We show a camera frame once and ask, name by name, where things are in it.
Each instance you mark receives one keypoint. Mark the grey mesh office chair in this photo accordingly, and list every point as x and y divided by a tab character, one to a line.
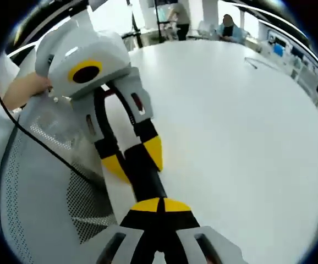
38	206

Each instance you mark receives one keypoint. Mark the black tripod stand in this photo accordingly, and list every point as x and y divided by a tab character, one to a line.
137	30

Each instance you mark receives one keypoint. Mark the blue box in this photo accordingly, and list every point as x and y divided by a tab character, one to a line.
279	49

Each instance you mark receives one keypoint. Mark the person's left hand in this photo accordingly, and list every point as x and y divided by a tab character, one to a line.
43	85

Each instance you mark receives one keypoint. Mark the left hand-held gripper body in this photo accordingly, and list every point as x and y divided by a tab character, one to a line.
98	52

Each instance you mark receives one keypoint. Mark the black remote control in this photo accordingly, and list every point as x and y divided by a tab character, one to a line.
145	178

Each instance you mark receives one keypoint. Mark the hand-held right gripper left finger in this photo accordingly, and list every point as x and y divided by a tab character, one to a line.
139	228

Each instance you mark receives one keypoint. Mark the white office chair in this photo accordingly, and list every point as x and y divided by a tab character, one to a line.
208	28

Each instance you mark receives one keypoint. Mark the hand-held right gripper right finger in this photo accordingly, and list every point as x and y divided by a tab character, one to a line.
183	228

